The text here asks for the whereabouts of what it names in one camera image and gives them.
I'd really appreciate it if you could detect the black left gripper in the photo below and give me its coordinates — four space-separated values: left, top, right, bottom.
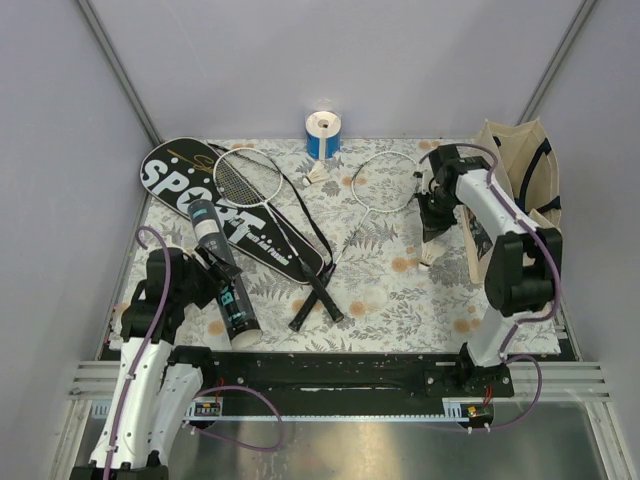
176 243 242 308

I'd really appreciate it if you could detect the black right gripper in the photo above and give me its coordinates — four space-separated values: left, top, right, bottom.
414 189 460 244

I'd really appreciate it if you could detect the white shuttlecock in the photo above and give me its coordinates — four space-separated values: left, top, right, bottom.
303 163 330 186
419 240 447 268

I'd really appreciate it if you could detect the black shuttlecock tube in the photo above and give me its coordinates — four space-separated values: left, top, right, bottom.
187 199 262 349

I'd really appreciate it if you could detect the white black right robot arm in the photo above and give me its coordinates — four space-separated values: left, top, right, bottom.
415 142 563 396

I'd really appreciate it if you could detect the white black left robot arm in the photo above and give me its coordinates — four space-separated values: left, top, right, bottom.
70 246 240 479

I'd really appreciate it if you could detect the white strung badminton racket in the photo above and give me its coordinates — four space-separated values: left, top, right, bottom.
212 147 344 322

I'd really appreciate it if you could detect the white unstrung badminton racket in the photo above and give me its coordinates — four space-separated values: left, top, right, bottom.
287 151 420 331

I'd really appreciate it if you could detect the black sport racket cover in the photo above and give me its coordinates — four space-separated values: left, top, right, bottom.
140 137 327 284

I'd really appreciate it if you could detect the floral patterned table mat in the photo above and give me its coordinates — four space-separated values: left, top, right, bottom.
108 137 560 355

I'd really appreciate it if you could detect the beige canvas tote bag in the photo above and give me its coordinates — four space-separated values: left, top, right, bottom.
461 119 561 285

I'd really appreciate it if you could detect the blue white tape roll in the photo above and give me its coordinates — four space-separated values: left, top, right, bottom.
305 111 342 160

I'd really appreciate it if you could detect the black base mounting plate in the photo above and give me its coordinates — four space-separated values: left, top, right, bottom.
197 351 514 400

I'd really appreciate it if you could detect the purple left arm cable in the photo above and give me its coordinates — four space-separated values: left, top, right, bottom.
97 225 286 480

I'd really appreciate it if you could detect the aluminium frame rail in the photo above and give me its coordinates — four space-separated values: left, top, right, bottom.
67 359 614 426

